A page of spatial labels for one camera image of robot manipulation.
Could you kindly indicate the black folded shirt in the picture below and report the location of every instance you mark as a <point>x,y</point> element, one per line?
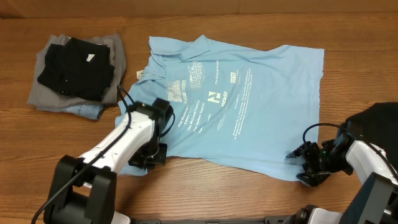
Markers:
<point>78,68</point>

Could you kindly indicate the black garment at right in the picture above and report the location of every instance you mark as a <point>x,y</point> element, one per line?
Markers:
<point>378,125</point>

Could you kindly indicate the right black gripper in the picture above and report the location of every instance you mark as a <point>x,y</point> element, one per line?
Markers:
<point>310,162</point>

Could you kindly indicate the folded blue jeans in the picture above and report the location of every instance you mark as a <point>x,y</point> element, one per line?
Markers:
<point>93,112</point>

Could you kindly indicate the grey folded garment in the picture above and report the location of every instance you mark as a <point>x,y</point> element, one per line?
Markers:
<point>42,96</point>

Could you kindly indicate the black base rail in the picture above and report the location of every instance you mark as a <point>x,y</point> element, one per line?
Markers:
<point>265,220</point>

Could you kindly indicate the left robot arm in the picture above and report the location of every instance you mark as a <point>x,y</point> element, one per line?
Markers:
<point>83,189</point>

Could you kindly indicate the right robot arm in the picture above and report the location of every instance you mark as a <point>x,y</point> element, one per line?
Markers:
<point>351,153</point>

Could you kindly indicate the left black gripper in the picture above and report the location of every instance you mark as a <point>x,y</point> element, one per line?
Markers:
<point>160,158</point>

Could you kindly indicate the light blue printed t-shirt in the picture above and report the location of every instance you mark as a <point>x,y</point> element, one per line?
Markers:
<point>234,106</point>

